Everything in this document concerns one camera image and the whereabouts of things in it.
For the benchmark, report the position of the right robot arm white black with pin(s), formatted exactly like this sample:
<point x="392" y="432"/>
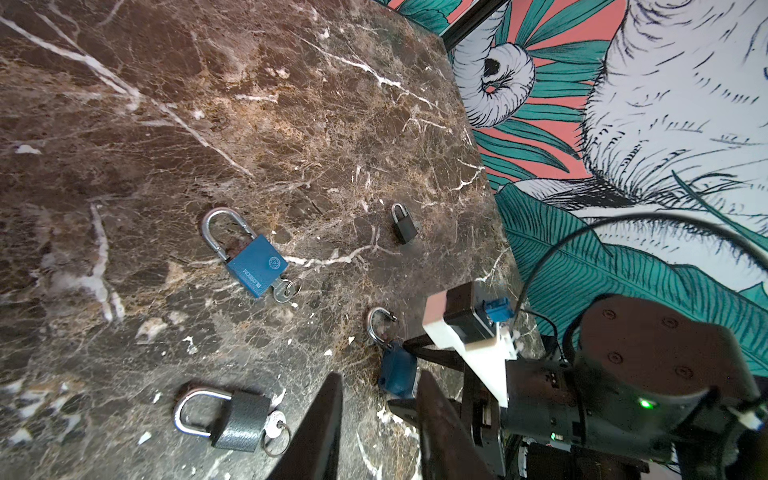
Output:
<point x="632" y="382"/>

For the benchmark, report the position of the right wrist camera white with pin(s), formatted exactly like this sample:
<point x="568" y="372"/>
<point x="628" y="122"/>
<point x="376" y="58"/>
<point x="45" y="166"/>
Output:
<point x="476" y="325"/>

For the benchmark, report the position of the dark grey padlock centre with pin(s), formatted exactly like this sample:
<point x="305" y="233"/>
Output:
<point x="248" y="421"/>

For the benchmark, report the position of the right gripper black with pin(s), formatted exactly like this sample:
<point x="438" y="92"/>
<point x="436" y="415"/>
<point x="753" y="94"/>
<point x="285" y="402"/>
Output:
<point x="544" y="406"/>

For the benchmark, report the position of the small black padlock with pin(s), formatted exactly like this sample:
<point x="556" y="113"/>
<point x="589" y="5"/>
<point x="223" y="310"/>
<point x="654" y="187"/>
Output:
<point x="404" y="226"/>

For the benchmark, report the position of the blue padlock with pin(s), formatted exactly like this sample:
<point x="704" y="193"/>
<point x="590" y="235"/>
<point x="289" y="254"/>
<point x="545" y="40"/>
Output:
<point x="398" y="367"/>
<point x="259" y="266"/>

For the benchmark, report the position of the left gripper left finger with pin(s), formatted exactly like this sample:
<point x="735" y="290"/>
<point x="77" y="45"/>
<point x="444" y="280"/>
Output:
<point x="314" y="450"/>

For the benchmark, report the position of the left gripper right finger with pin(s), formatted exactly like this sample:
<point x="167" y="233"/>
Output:
<point x="447" y="450"/>

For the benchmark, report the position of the right black corner post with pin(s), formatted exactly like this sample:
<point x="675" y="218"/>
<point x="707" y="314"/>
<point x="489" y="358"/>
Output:
<point x="471" y="19"/>

